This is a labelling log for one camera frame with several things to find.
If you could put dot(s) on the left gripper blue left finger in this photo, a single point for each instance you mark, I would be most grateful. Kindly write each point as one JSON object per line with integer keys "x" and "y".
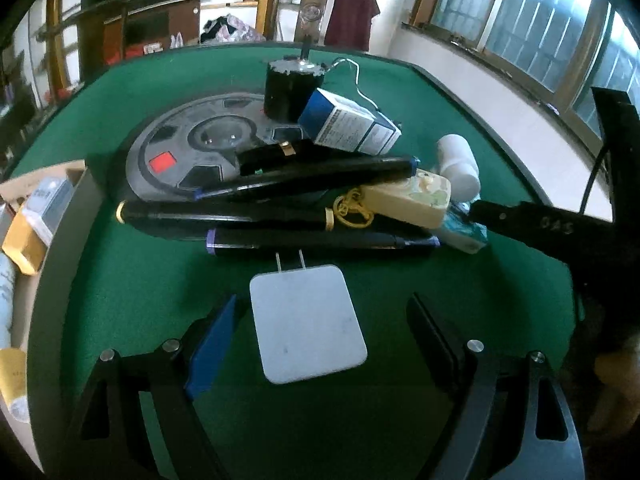
{"x": 206, "y": 359}

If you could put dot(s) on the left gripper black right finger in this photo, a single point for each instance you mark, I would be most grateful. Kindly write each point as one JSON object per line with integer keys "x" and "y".
{"x": 441, "y": 347}

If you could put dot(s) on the white power adapter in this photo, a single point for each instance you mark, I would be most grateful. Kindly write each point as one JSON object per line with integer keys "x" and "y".
{"x": 306, "y": 324}

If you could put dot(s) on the black pen purple cap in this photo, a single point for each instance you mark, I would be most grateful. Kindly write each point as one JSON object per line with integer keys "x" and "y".
{"x": 222, "y": 241}

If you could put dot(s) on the black pen gold band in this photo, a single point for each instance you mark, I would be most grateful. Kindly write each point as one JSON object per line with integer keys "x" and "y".
{"x": 208, "y": 216}

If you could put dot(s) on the white medicine bottle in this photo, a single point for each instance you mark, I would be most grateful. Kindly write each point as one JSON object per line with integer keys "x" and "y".
{"x": 456, "y": 162}

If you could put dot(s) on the grey barcode box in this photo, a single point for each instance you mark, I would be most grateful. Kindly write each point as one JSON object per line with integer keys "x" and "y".
{"x": 44, "y": 208}

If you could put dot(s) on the blue white medicine box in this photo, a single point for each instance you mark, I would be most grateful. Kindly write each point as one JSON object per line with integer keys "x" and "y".
{"x": 336, "y": 122}

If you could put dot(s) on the person right hand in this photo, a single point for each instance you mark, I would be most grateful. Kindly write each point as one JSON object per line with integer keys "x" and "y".
{"x": 618, "y": 407}

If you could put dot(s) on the light blue tissue pack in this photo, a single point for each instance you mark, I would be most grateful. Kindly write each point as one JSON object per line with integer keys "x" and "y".
{"x": 459, "y": 232}

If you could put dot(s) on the cream yellow cartoon case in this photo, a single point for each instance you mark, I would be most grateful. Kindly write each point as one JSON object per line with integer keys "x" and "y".
{"x": 421, "y": 200}

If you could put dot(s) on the cardboard box tray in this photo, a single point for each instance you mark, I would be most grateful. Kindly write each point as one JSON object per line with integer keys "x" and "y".
{"x": 40, "y": 305}

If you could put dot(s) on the black pen blue cap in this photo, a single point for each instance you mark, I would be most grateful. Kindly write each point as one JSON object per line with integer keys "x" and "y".
{"x": 328, "y": 176}

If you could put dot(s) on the white tube bottle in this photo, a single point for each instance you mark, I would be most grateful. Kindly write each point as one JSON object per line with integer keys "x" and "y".
{"x": 7, "y": 286}

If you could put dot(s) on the round grey table console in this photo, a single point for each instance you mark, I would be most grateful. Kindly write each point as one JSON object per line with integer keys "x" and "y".
{"x": 197, "y": 143}

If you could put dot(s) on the small black gold item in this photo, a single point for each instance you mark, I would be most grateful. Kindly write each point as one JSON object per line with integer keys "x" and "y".
{"x": 272, "y": 157}

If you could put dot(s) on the black cylindrical motor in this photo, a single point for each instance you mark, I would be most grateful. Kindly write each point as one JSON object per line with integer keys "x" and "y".
{"x": 290, "y": 82}

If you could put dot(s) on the pile of clothes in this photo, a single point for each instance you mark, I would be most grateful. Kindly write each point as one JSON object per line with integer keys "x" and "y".
{"x": 229, "y": 28}

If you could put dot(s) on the maroon cloth on chair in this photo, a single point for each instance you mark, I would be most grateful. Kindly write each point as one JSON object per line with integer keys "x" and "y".
{"x": 350, "y": 24}

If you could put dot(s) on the wooden chair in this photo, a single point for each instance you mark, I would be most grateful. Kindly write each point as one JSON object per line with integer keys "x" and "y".
{"x": 309, "y": 17}

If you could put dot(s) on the window with wooden frame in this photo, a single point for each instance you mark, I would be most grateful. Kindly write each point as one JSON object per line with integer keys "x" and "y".
{"x": 554, "y": 51}

